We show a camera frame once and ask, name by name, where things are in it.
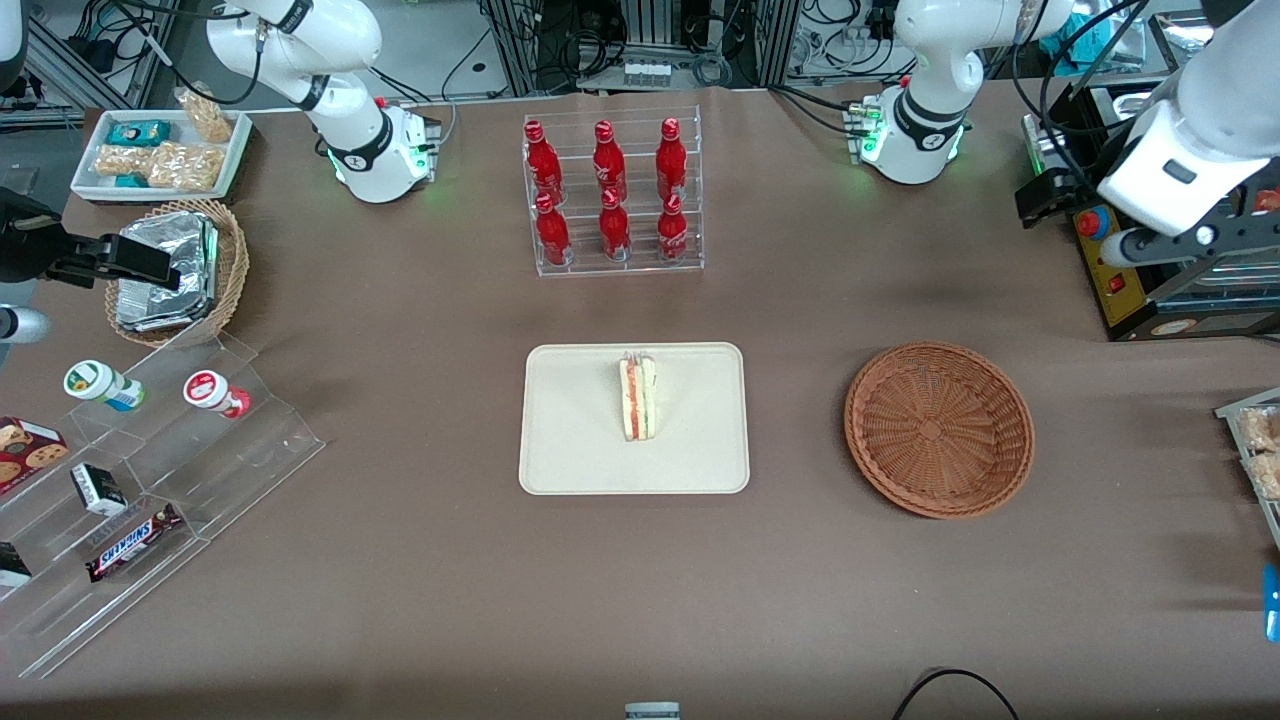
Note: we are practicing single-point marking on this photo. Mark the clear acrylic stepped shelf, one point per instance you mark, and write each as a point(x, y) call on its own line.
point(250, 470)

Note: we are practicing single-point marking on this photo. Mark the red capped yogurt bottle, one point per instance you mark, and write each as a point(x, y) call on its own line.
point(212, 392)

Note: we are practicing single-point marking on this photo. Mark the red cookie box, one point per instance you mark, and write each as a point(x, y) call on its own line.
point(25, 455)

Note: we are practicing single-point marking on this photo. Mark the grey device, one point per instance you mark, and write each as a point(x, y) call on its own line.
point(652, 712)

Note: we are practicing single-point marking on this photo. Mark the green capped yogurt bottle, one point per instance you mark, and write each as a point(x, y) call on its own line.
point(100, 384)

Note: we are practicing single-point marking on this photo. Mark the brown table cover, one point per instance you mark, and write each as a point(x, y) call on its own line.
point(400, 600)

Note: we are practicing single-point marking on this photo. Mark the clear bag of snacks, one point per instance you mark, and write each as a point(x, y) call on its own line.
point(1262, 430)
point(1266, 476)

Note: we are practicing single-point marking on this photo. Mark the small teal snack packet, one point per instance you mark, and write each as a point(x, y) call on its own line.
point(130, 181)

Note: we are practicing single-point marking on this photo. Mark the white power strip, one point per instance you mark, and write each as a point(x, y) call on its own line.
point(647, 72)

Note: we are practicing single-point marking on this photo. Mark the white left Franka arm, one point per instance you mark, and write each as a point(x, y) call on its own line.
point(930, 60)

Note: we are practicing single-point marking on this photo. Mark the teal cloth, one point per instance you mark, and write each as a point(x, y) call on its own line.
point(1085, 35)

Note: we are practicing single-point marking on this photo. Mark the Snickers chocolate bar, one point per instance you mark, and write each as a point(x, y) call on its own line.
point(132, 545)

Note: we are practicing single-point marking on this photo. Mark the cream plastic tray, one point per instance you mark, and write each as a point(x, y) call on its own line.
point(580, 440)

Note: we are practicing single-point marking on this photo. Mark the metal equipment rack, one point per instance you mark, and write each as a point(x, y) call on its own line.
point(650, 20)

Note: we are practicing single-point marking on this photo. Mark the steel food pan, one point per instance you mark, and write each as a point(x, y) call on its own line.
point(1130, 105)

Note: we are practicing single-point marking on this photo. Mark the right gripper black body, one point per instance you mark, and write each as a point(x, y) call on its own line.
point(28, 250)

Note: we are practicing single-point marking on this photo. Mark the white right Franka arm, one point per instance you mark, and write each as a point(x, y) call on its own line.
point(350, 130)

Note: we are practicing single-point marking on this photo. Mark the blue plastic object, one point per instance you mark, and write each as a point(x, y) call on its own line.
point(1272, 605)

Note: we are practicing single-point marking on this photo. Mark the triangular sandwich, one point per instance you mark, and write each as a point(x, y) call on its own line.
point(637, 400)

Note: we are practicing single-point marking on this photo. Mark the teal snack box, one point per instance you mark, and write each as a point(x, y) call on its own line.
point(138, 133)

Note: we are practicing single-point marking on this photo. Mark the small black white box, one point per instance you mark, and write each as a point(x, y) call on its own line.
point(98, 490)

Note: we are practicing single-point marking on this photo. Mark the red cola bottle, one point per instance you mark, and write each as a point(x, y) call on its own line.
point(672, 235)
point(543, 165)
point(610, 165)
point(671, 160)
point(614, 230)
point(552, 235)

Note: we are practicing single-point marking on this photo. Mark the light wicker basket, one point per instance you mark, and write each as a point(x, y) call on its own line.
point(236, 270)

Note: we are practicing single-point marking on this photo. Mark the black snack packet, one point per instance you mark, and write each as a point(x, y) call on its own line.
point(12, 566)

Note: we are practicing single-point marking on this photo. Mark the foil wrapped food package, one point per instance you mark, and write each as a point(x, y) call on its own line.
point(160, 228)
point(150, 318)

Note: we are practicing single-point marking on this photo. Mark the clear acrylic bottle rack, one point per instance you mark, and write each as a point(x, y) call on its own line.
point(580, 269)

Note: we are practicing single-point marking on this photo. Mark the brown wicker basket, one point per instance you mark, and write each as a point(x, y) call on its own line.
point(940, 430)

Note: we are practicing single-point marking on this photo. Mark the red emergency stop button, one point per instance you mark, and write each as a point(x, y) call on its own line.
point(1090, 224)

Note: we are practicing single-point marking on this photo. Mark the white rectangular snack tray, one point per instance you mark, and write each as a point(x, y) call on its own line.
point(88, 182)

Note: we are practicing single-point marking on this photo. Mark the clear bag of nuts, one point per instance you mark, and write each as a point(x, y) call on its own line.
point(185, 168)
point(122, 161)
point(208, 118)

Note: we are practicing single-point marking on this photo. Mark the black food warmer cabinet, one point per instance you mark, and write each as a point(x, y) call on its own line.
point(1130, 302)

